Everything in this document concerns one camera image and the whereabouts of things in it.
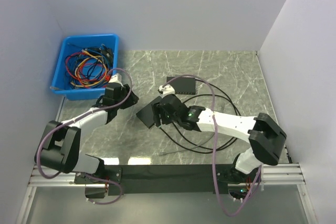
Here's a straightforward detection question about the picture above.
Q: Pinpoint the black cable in bin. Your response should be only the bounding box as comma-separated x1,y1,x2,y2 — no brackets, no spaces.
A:
64,44,115,86

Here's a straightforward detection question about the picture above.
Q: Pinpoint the yellow ethernet cable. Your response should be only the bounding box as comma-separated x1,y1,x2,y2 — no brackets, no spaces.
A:
69,49,108,87

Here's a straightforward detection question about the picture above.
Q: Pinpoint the aluminium rail frame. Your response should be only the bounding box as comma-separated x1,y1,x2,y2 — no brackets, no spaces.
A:
15,98,307,224

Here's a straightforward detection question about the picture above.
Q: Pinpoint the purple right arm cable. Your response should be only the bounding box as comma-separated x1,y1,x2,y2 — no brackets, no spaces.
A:
162,74,263,217

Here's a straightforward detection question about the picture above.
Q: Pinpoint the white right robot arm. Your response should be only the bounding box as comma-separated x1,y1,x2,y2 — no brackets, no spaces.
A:
152,94,287,184

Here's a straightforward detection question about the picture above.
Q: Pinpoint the grey ethernet cable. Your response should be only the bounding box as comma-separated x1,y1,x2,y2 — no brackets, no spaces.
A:
159,132,218,156

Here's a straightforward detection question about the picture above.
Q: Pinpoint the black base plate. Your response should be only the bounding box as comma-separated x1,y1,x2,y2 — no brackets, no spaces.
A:
74,164,247,199

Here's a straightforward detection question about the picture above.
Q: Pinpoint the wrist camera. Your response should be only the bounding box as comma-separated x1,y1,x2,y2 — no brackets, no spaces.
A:
108,73,122,85
158,84,175,98

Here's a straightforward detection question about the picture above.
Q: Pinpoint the red ethernet cable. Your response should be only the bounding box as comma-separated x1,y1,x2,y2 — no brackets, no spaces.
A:
64,55,111,88

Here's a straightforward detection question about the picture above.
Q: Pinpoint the black cable with teal plug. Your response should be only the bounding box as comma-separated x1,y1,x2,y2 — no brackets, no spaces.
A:
157,119,237,154

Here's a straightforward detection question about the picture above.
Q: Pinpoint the blue plastic bin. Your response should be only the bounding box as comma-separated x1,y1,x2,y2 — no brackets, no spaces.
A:
50,34,119,100

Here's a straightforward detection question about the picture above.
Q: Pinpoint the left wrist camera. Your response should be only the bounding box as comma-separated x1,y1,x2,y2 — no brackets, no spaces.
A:
108,73,122,85

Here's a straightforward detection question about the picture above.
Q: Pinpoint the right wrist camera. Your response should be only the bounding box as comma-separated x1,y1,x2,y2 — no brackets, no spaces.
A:
158,84,175,98

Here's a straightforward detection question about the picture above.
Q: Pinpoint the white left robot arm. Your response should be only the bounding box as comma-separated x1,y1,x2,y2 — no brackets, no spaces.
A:
34,82,139,179

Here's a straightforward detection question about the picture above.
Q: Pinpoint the black network switch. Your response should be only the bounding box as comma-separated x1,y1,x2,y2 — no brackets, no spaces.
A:
136,96,161,129
169,77,196,95

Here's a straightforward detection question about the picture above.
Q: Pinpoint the blue ethernet cable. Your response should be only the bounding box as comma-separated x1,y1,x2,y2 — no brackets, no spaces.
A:
67,47,113,86

